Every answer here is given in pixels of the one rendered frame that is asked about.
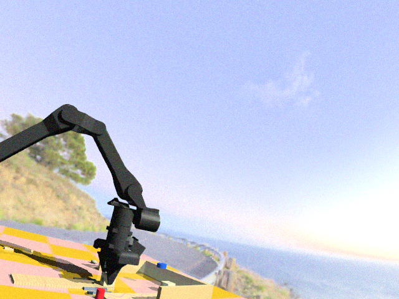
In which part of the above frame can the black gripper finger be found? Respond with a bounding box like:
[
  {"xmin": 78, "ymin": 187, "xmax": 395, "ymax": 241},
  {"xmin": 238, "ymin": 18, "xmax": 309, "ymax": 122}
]
[
  {"xmin": 105, "ymin": 258, "xmax": 127, "ymax": 285},
  {"xmin": 97, "ymin": 251, "xmax": 111, "ymax": 272}
]

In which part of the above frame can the red cylinder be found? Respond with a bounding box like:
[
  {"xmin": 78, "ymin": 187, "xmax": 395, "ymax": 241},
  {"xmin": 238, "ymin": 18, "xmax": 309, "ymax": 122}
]
[{"xmin": 95, "ymin": 288, "xmax": 105, "ymax": 299}]

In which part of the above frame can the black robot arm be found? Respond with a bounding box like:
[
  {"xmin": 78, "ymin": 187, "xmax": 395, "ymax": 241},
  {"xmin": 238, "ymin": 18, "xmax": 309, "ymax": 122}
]
[{"xmin": 0, "ymin": 104, "xmax": 160, "ymax": 257}]

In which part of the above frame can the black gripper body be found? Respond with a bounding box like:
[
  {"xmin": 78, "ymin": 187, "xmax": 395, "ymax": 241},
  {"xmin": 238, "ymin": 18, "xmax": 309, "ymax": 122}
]
[{"xmin": 93, "ymin": 222, "xmax": 140, "ymax": 265}]

